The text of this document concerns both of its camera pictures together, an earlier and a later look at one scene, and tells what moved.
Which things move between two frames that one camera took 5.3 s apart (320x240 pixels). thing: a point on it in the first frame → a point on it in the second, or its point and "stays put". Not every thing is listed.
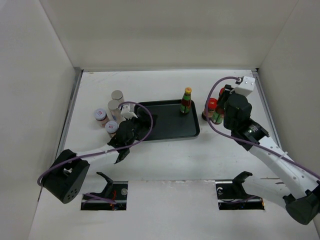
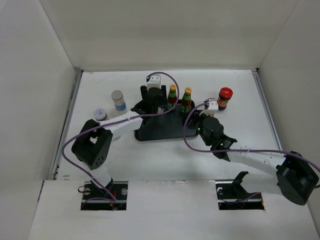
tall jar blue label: (117, 95) stays put
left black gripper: (144, 119) → (163, 100)
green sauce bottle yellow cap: (186, 101) stays put
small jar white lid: (100, 115) stays put
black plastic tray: (170, 122) stays put
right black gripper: (222, 99) → (205, 117)
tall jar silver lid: (113, 105) → (161, 109)
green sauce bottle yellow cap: (217, 117) → (172, 97)
